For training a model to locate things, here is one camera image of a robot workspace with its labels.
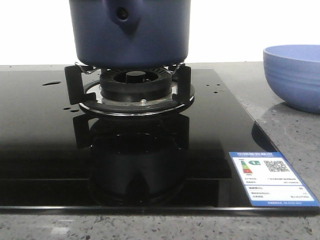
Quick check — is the blue energy label sticker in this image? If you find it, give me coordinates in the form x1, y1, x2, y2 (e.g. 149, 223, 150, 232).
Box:
229, 152, 320, 207

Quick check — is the black pot support grate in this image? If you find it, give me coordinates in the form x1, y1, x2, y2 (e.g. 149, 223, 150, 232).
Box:
64, 63, 195, 117

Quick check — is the black glass gas cooktop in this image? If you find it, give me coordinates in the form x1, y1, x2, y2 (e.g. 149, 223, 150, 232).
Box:
0, 69, 320, 216

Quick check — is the black gas burner head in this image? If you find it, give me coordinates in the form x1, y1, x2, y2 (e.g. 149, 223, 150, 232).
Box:
99, 68, 172, 102

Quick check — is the dark blue cooking pot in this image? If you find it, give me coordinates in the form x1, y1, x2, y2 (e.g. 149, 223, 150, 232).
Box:
69, 0, 191, 69

